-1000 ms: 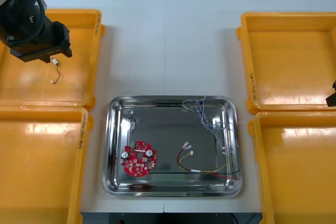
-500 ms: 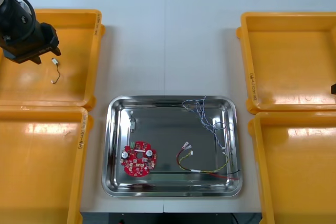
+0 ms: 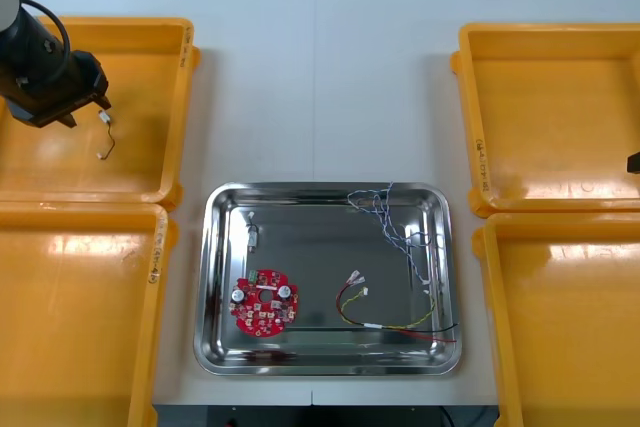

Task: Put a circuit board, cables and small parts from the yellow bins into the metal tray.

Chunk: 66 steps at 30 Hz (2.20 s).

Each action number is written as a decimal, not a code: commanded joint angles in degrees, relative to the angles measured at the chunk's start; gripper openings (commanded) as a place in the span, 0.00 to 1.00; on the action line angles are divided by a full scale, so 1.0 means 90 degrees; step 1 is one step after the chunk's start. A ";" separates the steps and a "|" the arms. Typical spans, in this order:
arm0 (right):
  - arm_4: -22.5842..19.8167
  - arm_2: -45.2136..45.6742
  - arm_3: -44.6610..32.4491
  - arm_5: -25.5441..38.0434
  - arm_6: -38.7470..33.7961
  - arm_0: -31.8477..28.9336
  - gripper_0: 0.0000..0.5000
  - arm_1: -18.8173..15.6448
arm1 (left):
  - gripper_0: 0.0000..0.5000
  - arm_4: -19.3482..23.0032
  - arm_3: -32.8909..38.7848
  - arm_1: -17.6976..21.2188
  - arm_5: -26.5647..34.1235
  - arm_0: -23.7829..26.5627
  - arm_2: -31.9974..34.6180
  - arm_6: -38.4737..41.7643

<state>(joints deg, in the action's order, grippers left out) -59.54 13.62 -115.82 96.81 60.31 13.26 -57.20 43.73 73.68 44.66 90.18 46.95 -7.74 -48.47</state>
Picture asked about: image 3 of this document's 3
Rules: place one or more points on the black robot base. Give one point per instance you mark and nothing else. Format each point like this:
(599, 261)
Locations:
(350, 417)

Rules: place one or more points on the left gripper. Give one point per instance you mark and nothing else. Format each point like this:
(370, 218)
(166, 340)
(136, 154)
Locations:
(60, 92)

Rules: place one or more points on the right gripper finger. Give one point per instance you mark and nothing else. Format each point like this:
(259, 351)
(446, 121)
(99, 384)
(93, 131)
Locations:
(635, 162)

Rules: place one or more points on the steel tray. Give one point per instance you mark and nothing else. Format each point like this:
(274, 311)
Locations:
(310, 257)

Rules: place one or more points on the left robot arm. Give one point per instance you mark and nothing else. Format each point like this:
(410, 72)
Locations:
(30, 42)

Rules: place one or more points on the small metal solenoid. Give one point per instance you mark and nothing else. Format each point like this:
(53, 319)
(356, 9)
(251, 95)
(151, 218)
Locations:
(104, 117)
(253, 237)

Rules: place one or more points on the yellow-orange plastic bin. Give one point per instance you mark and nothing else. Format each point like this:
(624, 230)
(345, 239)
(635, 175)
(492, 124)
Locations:
(525, 97)
(100, 347)
(140, 97)
(550, 347)

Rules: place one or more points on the round red circuit board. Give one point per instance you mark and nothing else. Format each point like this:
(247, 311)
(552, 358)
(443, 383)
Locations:
(262, 307)

